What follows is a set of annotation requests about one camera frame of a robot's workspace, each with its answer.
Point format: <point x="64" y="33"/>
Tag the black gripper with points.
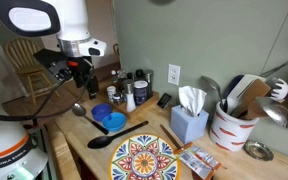
<point x="82" y="71"/>

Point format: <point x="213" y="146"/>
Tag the orange spice bottle green label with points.
<point x="113" y="76"/>

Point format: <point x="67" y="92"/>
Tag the clear glass bottle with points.
<point x="121" y="78"/>

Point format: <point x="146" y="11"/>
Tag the bottle with black cap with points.
<point x="139" y="74"/>
<point x="130" y="76"/>

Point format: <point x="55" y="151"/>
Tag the wooden compartment box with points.
<point x="140" y="107"/>

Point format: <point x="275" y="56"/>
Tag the blue tissue box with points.
<point x="187" y="128"/>

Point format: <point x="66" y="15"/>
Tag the small jar with white lid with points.
<point x="111" y="93"/>

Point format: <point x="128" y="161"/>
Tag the dark blue plastic bowl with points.
<point x="101" y="111"/>

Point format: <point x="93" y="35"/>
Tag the small jar with black lid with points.
<point x="118" y="99"/>

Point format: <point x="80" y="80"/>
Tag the salt grinder with steel top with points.
<point x="130" y="100"/>

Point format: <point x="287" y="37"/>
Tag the light blue plastic bowl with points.
<point x="114" y="121"/>

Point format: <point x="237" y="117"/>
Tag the dark blue canister white lid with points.
<point x="140" y="93"/>

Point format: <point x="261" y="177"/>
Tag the black plastic spoon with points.
<point x="100" y="141"/>

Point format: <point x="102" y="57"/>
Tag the tall steel pepper grinder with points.
<point x="149" y="83"/>

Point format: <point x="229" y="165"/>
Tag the small black phone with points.
<point x="164" y="100"/>

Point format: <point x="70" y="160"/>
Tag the wooden spindle chair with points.
<point x="20" y="53"/>

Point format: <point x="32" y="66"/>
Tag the thin wooden stick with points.
<point x="169" y="135"/>

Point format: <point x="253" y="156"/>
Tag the colourful patterned ceramic plate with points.
<point x="144" y="161"/>

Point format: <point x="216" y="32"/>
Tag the white tissue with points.
<point x="192" y="98"/>

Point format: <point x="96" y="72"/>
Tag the steel serving spoon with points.
<point x="210" y="85"/>

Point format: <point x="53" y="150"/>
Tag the orange and white packet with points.
<point x="197" y="160"/>

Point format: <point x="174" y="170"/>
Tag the dark blue spatula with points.
<point x="232" y="85"/>

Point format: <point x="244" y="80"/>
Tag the white crock with orange carrots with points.
<point x="230" y="131"/>

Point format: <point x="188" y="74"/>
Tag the white plastic spatula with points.
<point x="244" y="88"/>

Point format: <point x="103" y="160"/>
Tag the wooden spatula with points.
<point x="255" y="93"/>

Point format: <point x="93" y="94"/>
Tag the small round metal dish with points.
<point x="258" y="150"/>

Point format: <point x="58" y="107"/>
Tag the steel ladle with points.
<point x="277" y="113"/>

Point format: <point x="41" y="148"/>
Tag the white pasta server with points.
<point x="280" y="89"/>

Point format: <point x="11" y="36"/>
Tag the grey metal rod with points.
<point x="284" y="65"/>

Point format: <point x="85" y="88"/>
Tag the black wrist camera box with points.
<point x="52" y="65"/>

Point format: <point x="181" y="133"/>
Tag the white wall outlet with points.
<point x="174" y="74"/>

